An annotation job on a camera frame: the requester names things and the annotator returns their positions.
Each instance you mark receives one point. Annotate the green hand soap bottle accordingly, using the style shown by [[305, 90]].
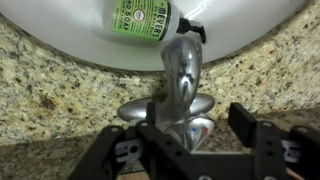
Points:
[[145, 20]]

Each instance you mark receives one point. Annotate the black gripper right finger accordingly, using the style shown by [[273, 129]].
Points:
[[276, 151]]

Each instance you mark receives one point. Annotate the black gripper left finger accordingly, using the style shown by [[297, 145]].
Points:
[[161, 155]]

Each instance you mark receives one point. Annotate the white oval sink basin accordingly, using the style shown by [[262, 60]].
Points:
[[75, 28]]

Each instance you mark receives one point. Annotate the chrome sink faucet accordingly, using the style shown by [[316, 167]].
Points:
[[182, 112]]

